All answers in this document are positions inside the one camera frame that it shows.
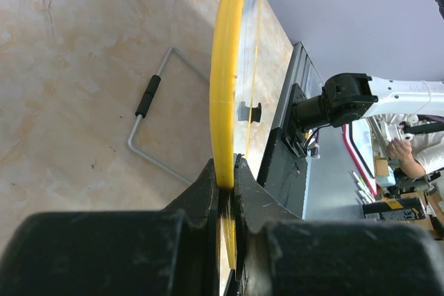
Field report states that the black yellow box background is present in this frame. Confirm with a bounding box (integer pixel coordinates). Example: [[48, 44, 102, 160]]
[[362, 197, 426, 221]]

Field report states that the yellow framed whiteboard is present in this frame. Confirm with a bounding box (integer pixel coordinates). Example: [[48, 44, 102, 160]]
[[209, 0, 262, 270]]

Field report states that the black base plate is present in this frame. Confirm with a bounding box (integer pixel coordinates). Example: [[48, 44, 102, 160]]
[[256, 42, 313, 220]]

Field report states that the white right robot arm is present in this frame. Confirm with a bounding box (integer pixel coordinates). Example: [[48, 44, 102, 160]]
[[289, 0, 443, 132]]

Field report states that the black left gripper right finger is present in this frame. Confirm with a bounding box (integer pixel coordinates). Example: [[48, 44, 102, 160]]
[[234, 157, 443, 295]]

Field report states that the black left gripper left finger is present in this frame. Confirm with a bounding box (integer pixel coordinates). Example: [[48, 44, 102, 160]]
[[1, 161, 220, 295]]

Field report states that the person forearm in background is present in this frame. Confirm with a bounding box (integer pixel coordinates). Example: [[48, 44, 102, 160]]
[[386, 139, 426, 178]]

